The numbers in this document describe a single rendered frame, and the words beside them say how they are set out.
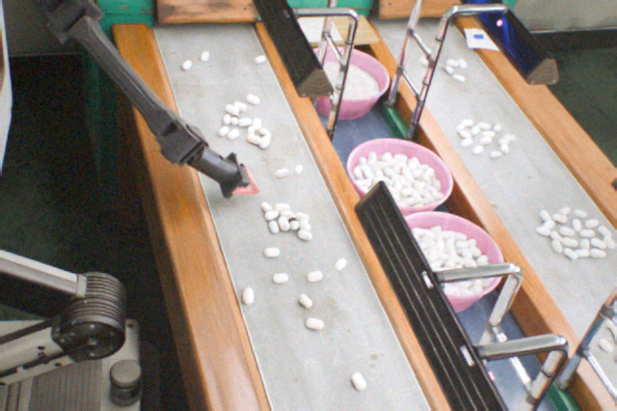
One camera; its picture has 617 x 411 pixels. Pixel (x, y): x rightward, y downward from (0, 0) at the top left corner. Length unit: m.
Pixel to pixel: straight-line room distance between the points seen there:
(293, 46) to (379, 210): 0.53
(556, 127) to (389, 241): 1.10
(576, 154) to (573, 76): 1.97
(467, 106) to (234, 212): 0.84
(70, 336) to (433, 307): 0.71
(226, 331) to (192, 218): 0.32
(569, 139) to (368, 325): 0.93
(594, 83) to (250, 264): 2.81
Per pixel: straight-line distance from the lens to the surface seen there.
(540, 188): 2.23
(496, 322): 1.50
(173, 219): 1.85
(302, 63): 1.80
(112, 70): 1.86
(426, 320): 1.33
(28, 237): 2.91
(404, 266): 1.38
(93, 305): 1.64
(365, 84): 2.43
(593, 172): 2.32
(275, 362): 1.64
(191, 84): 2.30
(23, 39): 3.52
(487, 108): 2.46
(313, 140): 2.12
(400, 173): 2.15
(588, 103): 4.15
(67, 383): 1.93
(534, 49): 2.05
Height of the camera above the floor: 2.04
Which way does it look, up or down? 42 degrees down
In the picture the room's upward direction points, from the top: 11 degrees clockwise
